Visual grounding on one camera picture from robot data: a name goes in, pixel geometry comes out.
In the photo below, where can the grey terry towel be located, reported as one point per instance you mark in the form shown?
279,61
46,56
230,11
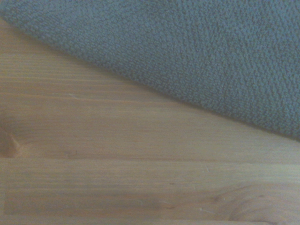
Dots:
199,51

